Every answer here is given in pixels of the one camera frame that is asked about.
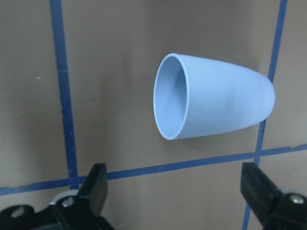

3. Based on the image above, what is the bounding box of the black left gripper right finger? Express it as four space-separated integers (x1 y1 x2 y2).
240 162 283 225

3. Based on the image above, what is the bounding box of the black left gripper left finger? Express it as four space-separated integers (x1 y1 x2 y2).
77 163 107 217

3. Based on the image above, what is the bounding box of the light blue plastic cup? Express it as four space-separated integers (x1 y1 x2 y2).
153 53 275 140

